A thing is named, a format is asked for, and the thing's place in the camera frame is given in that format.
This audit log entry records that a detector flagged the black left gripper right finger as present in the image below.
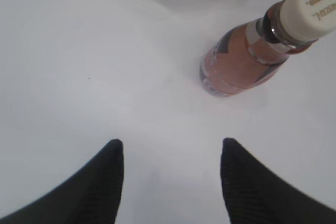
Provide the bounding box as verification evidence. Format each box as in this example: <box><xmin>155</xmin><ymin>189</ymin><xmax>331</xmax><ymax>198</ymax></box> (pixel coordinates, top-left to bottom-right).
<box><xmin>220</xmin><ymin>138</ymin><xmax>335</xmax><ymax>223</ymax></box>

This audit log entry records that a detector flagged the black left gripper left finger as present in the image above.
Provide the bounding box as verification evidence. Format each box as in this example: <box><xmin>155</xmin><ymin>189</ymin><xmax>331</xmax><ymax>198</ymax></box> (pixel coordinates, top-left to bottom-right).
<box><xmin>1</xmin><ymin>140</ymin><xmax>123</xmax><ymax>223</ymax></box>

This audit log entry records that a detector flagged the brown Nescafe coffee bottle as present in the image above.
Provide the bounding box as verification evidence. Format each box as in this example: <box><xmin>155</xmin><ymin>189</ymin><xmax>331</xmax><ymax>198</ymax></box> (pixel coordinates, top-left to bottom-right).
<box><xmin>200</xmin><ymin>0</ymin><xmax>335</xmax><ymax>97</ymax></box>

